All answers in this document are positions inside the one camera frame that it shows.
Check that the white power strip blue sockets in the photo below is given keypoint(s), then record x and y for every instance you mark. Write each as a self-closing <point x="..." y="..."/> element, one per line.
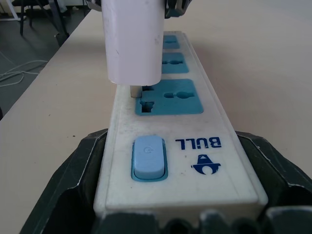
<point x="195" y="170"/>

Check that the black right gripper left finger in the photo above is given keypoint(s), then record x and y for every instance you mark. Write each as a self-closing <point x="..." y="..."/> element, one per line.
<point x="65" y="175"/>

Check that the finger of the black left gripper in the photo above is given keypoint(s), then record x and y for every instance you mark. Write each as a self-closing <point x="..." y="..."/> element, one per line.
<point x="176" y="9"/>
<point x="95" y="4"/>

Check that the white metal frame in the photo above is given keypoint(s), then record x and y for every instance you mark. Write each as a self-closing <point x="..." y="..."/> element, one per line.
<point x="15" y="9"/>

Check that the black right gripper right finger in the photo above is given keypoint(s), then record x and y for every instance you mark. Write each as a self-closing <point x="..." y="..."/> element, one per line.
<point x="280" y="180"/>

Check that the white charger plug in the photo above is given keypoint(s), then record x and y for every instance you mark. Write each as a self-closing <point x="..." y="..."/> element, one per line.
<point x="132" y="41"/>

